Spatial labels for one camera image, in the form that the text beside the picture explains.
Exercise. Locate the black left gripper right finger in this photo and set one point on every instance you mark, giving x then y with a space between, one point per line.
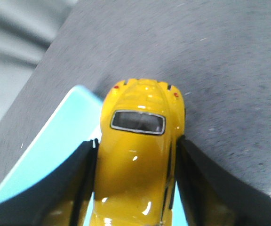
211 196

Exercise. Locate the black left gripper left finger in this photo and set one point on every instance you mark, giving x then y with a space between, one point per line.
59 199

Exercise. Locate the yellow toy beetle car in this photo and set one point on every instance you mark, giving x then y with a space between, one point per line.
141 122

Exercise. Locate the light blue plastic box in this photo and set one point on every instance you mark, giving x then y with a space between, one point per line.
52 151

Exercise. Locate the grey curtain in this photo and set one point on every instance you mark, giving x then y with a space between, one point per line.
27 28

